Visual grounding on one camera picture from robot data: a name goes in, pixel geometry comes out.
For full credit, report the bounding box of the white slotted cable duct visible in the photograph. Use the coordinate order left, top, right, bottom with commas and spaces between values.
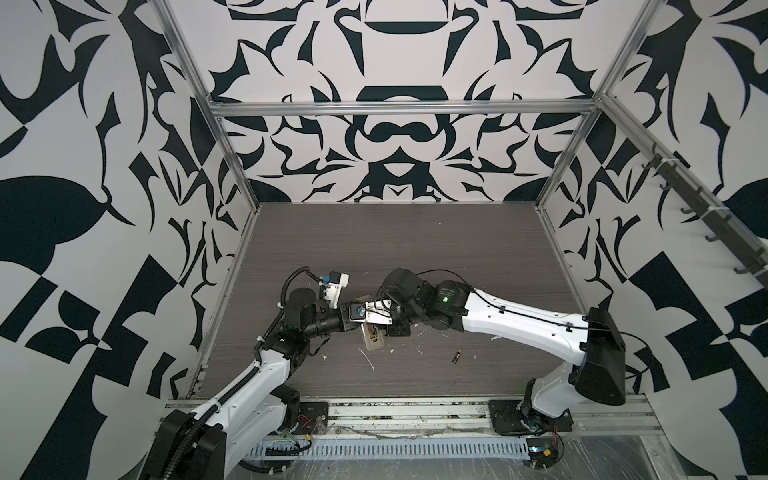
246, 437, 530, 461

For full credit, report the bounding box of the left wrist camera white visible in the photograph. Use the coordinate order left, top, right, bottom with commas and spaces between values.
319, 271, 349, 309

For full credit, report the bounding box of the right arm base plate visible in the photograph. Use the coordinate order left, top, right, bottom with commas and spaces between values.
488, 399, 573, 436

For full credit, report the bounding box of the aluminium front rail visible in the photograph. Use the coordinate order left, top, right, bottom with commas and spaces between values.
152, 395, 664, 442

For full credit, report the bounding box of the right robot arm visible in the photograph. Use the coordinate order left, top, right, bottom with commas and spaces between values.
377, 268, 630, 436

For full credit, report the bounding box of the small circuit board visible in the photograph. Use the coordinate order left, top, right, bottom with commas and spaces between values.
525, 435, 565, 471

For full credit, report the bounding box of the white remote control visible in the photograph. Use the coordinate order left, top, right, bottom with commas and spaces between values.
358, 295, 389, 351

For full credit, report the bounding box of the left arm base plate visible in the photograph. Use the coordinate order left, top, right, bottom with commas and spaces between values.
282, 401, 329, 436

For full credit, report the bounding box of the wall hook rail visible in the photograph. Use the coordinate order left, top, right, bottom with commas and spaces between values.
639, 143, 767, 289

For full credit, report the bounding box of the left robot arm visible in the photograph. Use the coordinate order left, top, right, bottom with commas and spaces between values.
140, 267, 356, 479

